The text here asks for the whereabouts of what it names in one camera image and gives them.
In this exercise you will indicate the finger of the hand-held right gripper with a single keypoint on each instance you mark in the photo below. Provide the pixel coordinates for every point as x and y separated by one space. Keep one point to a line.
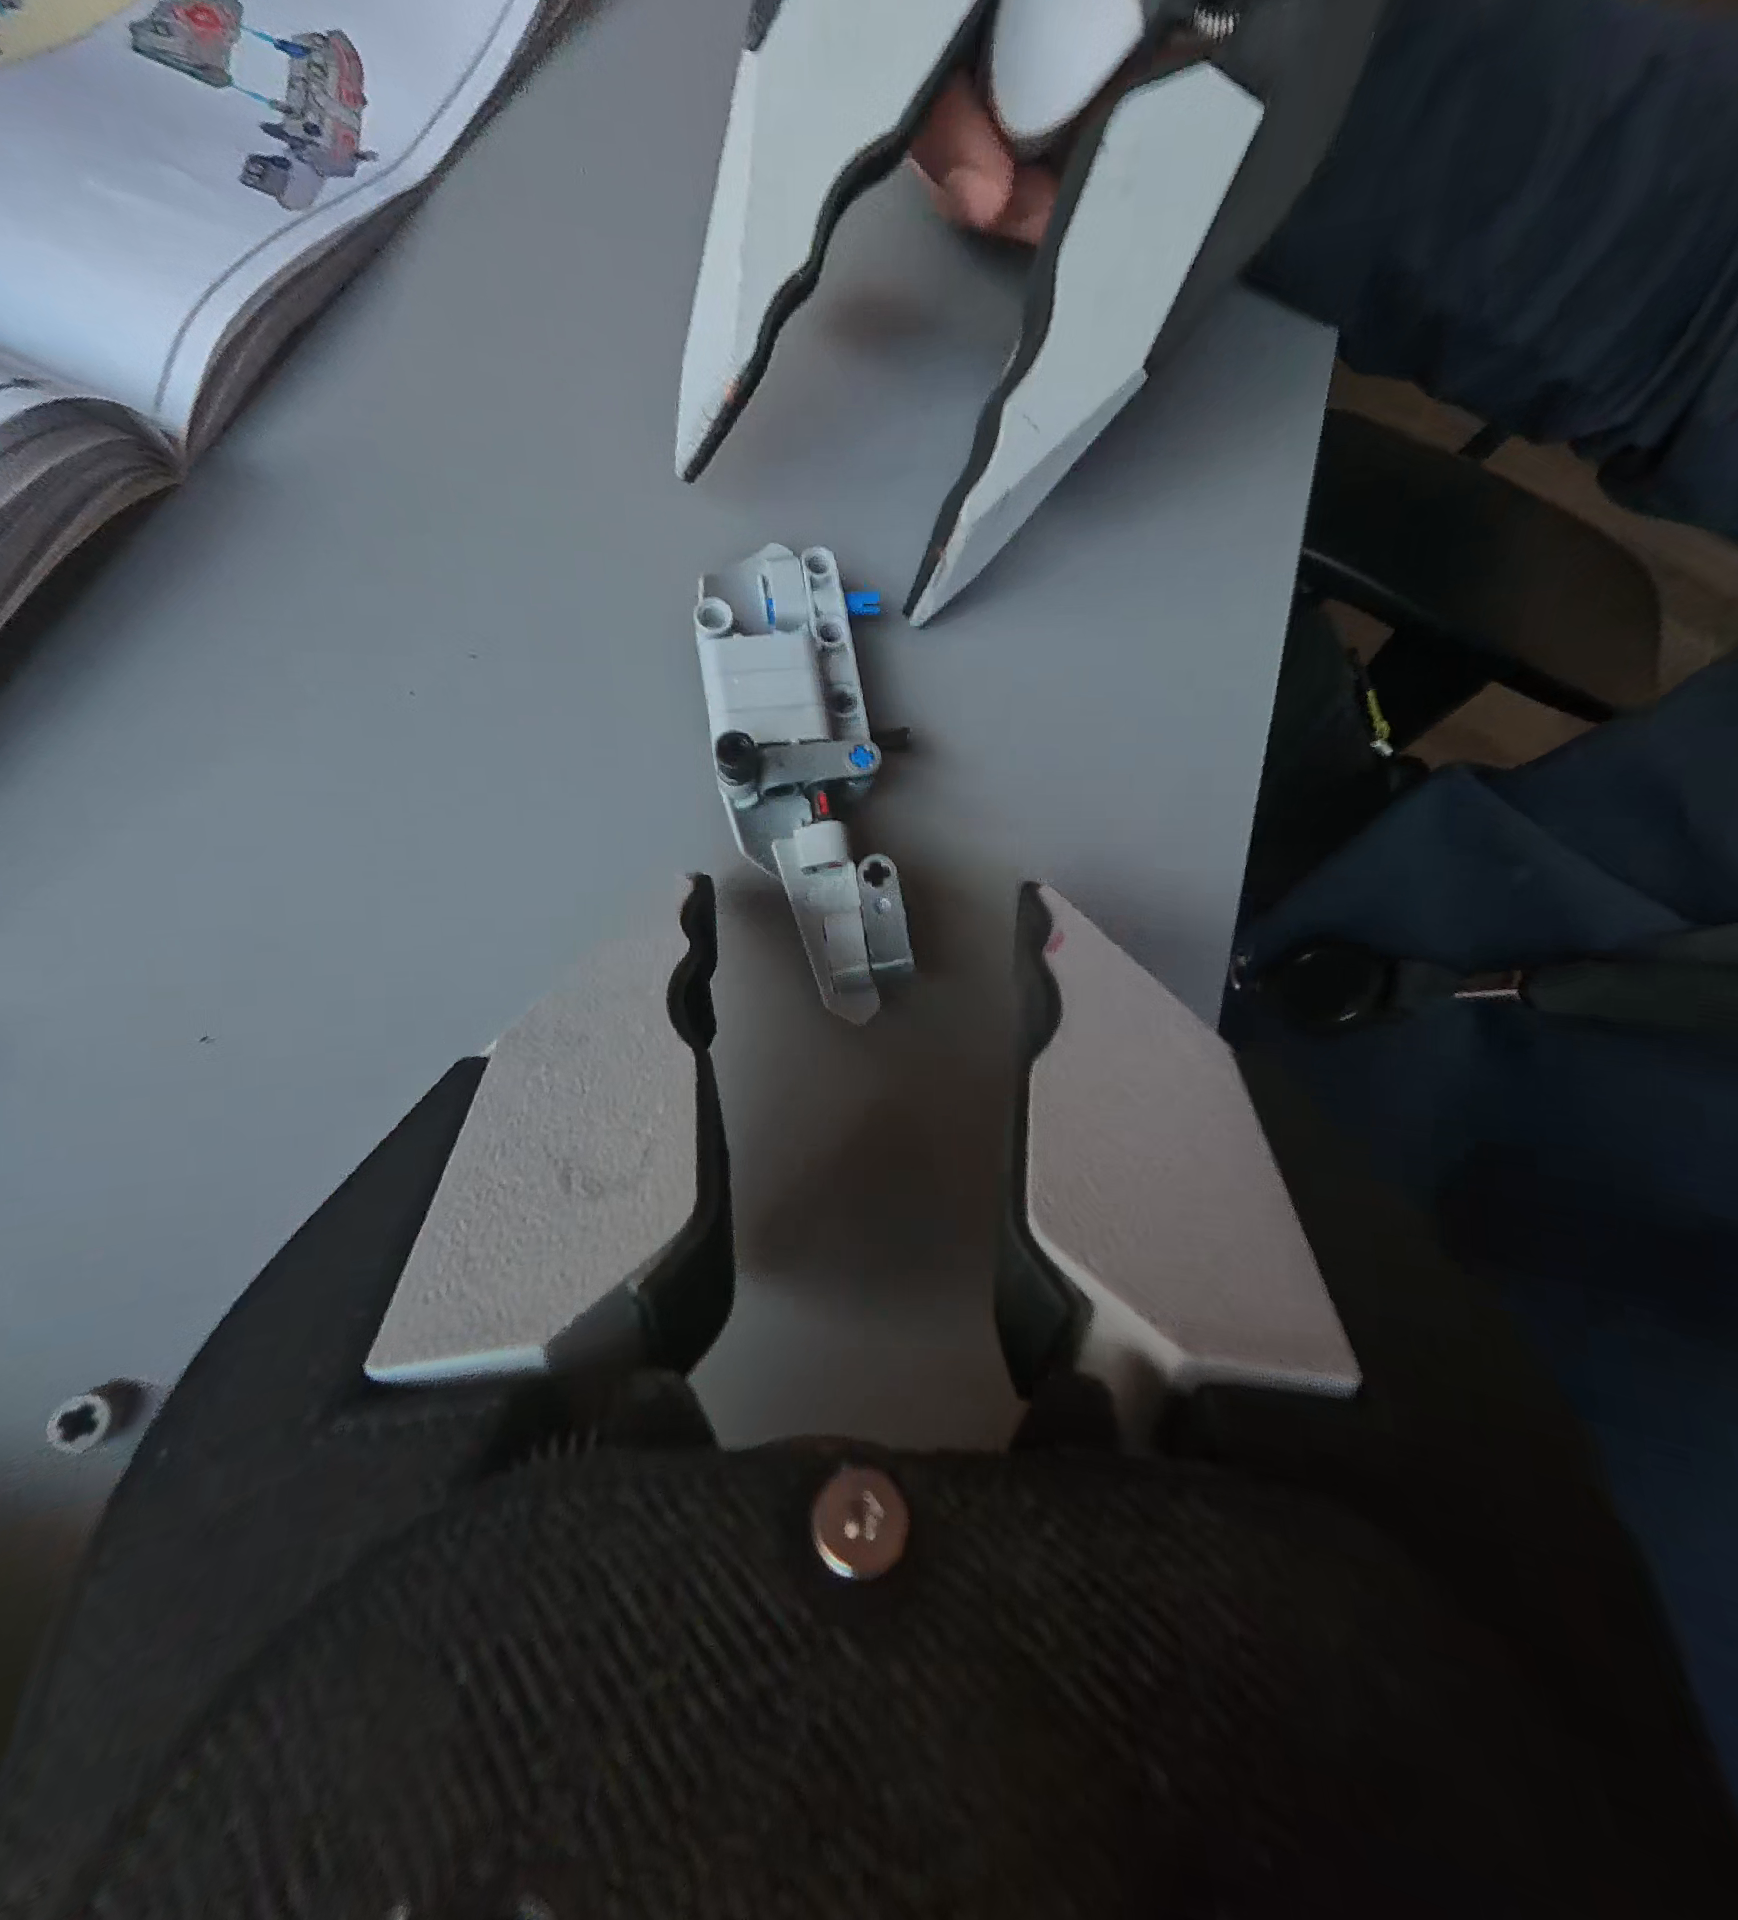
780 181
1094 331

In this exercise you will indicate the person's dark blue clothing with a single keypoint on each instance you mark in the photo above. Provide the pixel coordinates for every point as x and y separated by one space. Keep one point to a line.
1605 1277

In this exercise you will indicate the small light grey lego connector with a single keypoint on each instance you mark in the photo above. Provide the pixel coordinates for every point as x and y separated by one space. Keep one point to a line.
82 1420

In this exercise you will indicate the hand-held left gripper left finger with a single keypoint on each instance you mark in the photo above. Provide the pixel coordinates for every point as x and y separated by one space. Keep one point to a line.
555 1200

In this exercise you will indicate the grey lego side panel assembly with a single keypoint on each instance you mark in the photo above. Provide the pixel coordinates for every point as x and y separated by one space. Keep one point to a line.
764 675

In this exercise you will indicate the black office chair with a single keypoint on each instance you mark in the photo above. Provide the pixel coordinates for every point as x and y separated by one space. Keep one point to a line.
1485 556

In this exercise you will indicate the person's right hand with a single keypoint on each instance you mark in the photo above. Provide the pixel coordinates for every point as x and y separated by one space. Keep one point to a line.
982 181

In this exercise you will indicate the open lego instruction booklet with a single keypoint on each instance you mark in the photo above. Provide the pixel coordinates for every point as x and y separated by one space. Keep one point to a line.
88 225

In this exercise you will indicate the person's right forearm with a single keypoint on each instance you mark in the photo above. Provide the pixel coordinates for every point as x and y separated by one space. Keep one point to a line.
1558 196

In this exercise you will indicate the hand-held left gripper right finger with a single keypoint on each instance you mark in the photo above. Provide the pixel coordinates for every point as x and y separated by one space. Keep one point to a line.
1184 1200

